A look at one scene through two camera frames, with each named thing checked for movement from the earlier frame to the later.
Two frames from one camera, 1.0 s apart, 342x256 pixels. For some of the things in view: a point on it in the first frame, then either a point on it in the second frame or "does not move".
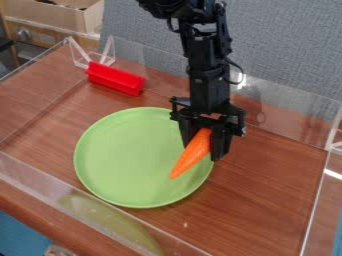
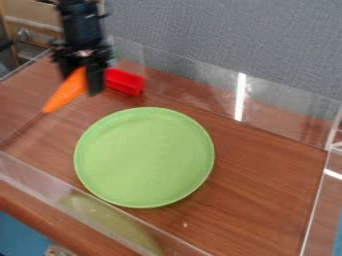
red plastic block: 116,78 does not move
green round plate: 126,156 does not move
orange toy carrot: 196,153 → 69,91
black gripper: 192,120 → 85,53
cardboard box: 81,15 does not move
